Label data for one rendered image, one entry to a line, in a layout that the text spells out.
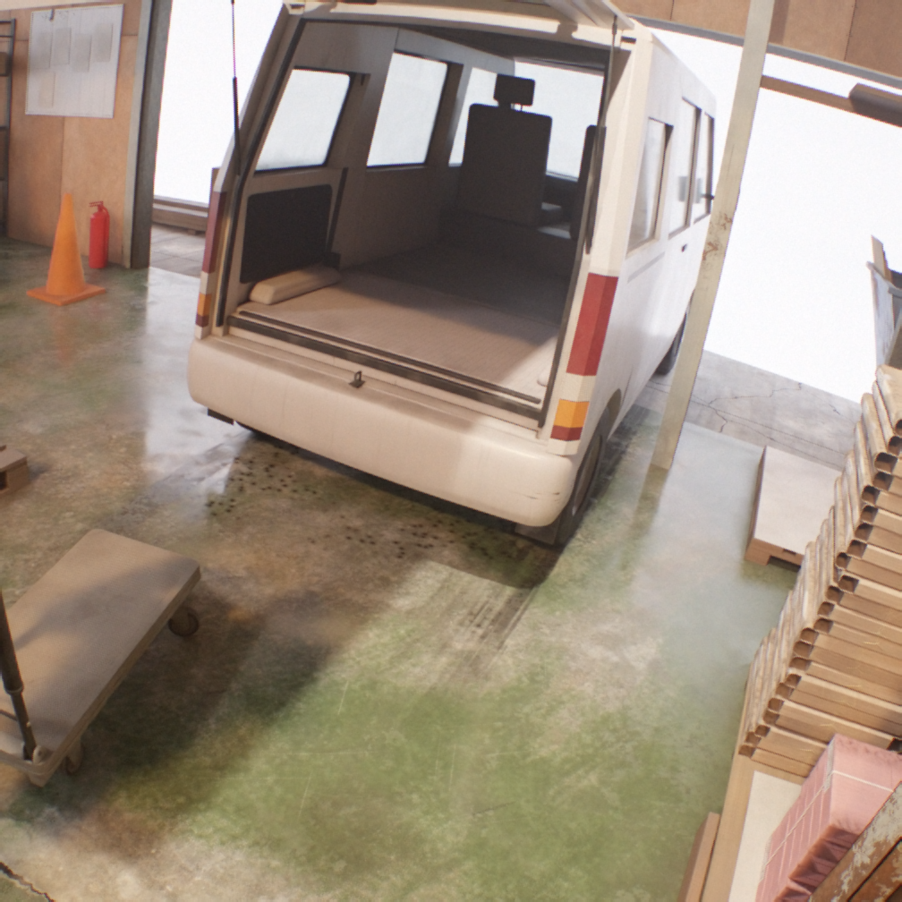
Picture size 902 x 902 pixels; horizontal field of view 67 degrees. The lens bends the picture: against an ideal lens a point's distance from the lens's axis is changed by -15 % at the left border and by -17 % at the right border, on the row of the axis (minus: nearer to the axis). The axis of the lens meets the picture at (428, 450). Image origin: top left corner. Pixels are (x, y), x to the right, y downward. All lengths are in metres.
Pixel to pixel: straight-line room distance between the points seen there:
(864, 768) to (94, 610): 1.87
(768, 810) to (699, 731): 0.40
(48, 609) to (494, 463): 1.35
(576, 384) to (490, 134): 2.24
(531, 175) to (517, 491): 2.23
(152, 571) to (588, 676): 1.30
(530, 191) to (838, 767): 3.31
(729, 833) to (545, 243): 3.11
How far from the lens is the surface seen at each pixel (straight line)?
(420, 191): 4.10
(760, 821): 2.04
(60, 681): 1.90
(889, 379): 2.00
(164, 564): 2.24
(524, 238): 4.20
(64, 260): 5.30
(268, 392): 2.66
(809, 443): 4.81
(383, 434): 2.45
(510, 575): 2.70
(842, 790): 1.66
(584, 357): 2.25
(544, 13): 2.34
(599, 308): 2.22
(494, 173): 4.26
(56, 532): 2.77
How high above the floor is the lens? 1.51
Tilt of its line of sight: 26 degrees down
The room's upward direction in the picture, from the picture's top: 9 degrees clockwise
